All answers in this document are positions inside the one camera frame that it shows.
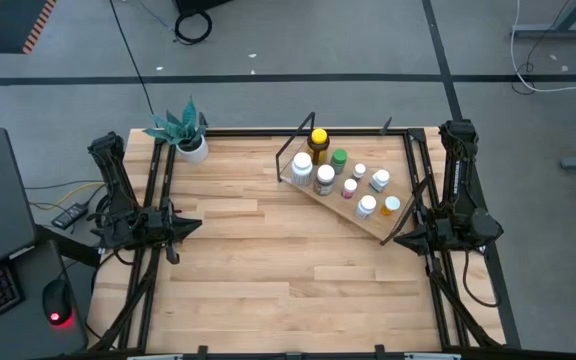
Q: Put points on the slim white pill bottle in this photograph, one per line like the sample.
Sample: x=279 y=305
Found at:
x=367 y=202

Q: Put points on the pink bottle white cap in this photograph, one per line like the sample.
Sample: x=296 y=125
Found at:
x=350 y=184

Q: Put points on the black lower desk surface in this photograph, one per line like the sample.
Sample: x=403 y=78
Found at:
x=23 y=340

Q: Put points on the green bottle green cap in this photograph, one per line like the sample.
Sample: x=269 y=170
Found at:
x=339 y=156

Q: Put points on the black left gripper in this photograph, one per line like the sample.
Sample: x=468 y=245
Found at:
x=158 y=227

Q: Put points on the black aluminium table frame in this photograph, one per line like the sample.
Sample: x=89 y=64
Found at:
x=248 y=132

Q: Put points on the wide brown bottle white cap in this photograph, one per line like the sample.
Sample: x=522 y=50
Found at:
x=325 y=173

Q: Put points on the large white pill bottle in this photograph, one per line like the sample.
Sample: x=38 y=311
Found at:
x=302 y=161

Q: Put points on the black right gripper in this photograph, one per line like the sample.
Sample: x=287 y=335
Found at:
x=443 y=235

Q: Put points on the grey metal desk leg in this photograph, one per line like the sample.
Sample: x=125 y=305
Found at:
x=553 y=31

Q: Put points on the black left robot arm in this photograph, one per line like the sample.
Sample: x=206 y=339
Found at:
x=113 y=175

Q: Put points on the black computer mouse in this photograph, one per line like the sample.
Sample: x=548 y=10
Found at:
x=58 y=300

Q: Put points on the tiny white cap bottle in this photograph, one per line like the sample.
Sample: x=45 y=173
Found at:
x=359 y=169

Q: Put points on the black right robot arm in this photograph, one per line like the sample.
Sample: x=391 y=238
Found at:
x=460 y=170

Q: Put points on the wooden shelf black metal frame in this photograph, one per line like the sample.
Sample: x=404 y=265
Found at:
x=340 y=207

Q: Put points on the white bottle blue label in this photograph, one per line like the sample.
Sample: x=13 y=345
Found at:
x=381 y=176

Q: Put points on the snake plant in white pot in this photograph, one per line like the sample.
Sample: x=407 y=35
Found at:
x=195 y=150

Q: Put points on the amber bottle yellow cap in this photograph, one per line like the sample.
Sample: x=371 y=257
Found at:
x=319 y=136

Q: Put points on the black power adapter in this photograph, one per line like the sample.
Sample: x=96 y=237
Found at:
x=70 y=215

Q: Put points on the orange bottle white cap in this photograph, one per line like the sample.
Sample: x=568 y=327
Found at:
x=392 y=202

